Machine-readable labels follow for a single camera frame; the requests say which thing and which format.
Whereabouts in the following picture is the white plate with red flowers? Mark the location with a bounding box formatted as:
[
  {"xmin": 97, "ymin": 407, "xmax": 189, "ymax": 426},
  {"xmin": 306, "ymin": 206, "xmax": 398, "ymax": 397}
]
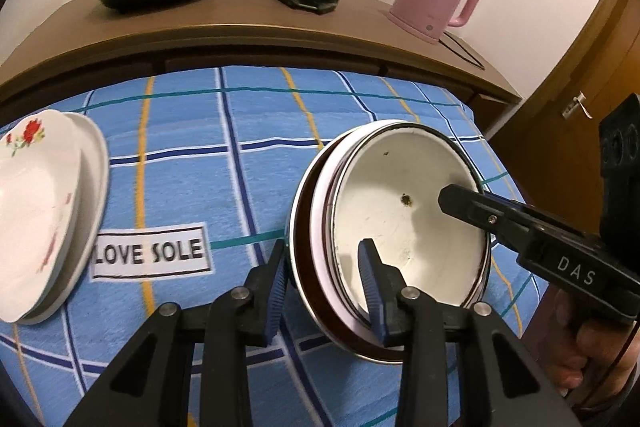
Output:
[{"xmin": 0, "ymin": 109, "xmax": 83, "ymax": 323}]

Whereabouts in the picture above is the stainless steel bowl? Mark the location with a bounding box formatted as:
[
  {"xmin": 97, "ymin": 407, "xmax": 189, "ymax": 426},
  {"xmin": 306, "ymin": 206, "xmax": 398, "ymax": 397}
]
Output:
[{"xmin": 286, "ymin": 121, "xmax": 493, "ymax": 364}]

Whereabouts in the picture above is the wooden door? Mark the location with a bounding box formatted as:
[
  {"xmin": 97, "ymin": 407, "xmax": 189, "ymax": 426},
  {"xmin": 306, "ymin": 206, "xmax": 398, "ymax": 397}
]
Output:
[{"xmin": 480, "ymin": 0, "xmax": 640, "ymax": 258}]

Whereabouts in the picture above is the plain grey round plate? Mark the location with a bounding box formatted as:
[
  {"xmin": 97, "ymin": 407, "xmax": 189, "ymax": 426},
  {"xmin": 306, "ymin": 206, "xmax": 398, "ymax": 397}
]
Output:
[{"xmin": 20, "ymin": 112, "xmax": 110, "ymax": 325}]

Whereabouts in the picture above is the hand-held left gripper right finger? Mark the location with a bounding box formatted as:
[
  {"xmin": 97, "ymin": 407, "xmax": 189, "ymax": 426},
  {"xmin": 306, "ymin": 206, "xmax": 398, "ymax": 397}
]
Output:
[{"xmin": 357, "ymin": 238, "xmax": 571, "ymax": 427}]

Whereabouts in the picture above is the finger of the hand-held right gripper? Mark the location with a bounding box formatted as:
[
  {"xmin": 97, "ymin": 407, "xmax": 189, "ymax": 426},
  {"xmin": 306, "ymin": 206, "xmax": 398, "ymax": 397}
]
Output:
[{"xmin": 437, "ymin": 183, "xmax": 551, "ymax": 253}]

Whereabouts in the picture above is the blue plaid tablecloth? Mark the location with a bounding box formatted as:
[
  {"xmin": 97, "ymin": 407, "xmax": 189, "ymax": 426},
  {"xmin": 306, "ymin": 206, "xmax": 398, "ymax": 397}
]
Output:
[{"xmin": 0, "ymin": 66, "xmax": 548, "ymax": 427}]

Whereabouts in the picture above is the black kettle cable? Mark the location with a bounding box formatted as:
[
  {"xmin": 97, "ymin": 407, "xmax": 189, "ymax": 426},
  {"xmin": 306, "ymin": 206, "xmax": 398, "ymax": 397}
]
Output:
[{"xmin": 440, "ymin": 32, "xmax": 487, "ymax": 70}]

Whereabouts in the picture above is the person's right hand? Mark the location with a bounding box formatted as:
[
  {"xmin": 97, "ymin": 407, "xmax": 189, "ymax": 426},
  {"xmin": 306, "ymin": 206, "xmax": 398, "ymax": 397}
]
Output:
[{"xmin": 544, "ymin": 292, "xmax": 640, "ymax": 403}]

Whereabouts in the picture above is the pink bowl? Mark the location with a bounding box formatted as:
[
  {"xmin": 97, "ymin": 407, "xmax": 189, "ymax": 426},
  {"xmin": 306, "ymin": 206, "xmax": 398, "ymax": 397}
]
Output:
[{"xmin": 310, "ymin": 127, "xmax": 381, "ymax": 330}]

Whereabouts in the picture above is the silver door handle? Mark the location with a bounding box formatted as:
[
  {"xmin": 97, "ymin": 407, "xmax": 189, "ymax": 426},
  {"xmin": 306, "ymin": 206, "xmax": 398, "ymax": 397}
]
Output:
[{"xmin": 562, "ymin": 91, "xmax": 587, "ymax": 120}]

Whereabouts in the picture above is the brown wooden cabinet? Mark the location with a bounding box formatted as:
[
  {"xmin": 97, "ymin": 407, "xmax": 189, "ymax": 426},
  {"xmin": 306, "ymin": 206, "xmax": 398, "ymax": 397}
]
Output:
[{"xmin": 0, "ymin": 0, "xmax": 523, "ymax": 128}]

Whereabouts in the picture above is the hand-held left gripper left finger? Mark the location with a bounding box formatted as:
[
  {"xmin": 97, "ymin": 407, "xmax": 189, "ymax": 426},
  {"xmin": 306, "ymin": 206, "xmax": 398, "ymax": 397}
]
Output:
[{"xmin": 65, "ymin": 238, "xmax": 290, "ymax": 427}]

